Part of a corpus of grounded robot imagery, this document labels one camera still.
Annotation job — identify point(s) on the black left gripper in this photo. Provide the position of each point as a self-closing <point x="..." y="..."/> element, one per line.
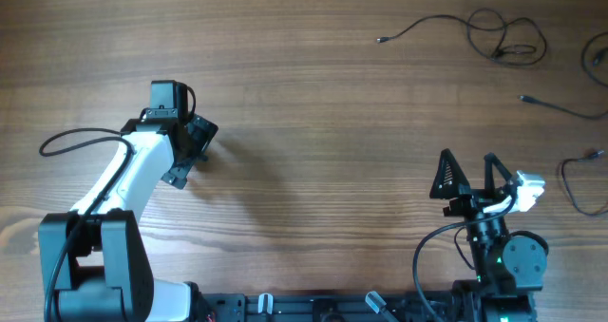
<point x="202" y="131"/>

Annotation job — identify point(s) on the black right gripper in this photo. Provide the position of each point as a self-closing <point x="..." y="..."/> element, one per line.
<point x="472" y="199"/>

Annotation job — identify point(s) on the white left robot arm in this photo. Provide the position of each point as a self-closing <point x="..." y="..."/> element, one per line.
<point x="93" y="261"/>

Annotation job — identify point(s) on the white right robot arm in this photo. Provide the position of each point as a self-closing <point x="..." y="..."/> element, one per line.
<point x="509" y="266"/>

